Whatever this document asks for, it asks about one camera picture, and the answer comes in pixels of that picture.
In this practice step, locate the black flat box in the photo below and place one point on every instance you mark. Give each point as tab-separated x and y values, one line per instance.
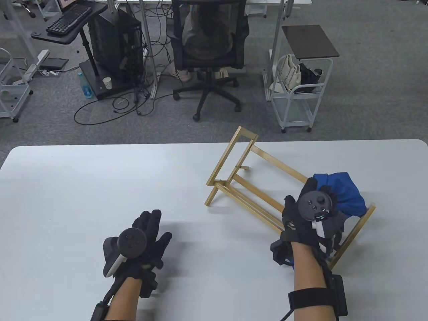
53	63

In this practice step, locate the person's left hand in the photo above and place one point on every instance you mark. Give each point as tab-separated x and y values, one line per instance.
144	247

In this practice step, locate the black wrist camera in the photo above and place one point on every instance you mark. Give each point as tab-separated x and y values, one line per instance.
281	252
147	282

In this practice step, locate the black office chair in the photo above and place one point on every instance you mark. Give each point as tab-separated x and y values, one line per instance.
209	50

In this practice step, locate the gold metal rack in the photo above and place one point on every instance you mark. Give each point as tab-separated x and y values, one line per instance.
254	204

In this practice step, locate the computer monitor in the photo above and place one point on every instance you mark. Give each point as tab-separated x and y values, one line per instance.
68	4

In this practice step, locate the black hand controller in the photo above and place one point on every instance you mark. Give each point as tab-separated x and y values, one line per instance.
316	204
128	242

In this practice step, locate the white power strip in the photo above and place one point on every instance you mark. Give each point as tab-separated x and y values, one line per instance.
33	67

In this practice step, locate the black left forearm box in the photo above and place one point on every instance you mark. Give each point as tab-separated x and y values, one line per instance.
98	311

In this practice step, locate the black bag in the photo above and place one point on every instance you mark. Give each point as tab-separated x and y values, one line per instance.
309	77

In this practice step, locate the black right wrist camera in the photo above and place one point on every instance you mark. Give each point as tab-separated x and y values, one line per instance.
281	252

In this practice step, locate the blue cloth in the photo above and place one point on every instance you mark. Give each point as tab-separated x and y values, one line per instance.
347	195

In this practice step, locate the person's right hand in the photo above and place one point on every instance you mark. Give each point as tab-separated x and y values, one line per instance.
296	227

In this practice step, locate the person's right thumb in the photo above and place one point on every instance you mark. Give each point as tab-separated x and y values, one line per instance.
289	204

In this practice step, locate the black left hand controller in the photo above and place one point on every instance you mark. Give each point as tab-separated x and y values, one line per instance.
128	242

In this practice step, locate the clear blue water bottle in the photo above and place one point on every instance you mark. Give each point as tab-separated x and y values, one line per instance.
85	86

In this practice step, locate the black standing desk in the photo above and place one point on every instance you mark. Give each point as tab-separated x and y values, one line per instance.
90	20

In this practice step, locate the person's left thumb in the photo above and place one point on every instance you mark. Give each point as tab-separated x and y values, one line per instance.
165	249

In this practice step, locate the black computer tower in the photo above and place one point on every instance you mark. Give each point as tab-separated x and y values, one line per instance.
115	46

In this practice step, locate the black right hand controller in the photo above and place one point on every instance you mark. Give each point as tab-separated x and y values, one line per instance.
316	204

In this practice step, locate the person's left forearm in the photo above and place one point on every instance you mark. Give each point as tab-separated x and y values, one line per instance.
124	299

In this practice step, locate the person's right forearm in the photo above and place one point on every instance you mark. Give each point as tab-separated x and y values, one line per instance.
309	277

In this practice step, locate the white handbag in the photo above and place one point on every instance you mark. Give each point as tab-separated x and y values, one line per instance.
288	75

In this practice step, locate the white desk leg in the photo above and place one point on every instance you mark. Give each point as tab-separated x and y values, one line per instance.
148	50

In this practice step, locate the black keyboard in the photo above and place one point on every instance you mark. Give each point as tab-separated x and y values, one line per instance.
68	20

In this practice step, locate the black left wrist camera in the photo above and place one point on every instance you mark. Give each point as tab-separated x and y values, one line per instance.
147	282

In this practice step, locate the white trolley with brown top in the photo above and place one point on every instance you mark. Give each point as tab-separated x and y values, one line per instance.
302	103

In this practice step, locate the white paper cup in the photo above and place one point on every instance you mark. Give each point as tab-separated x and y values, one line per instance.
107	83

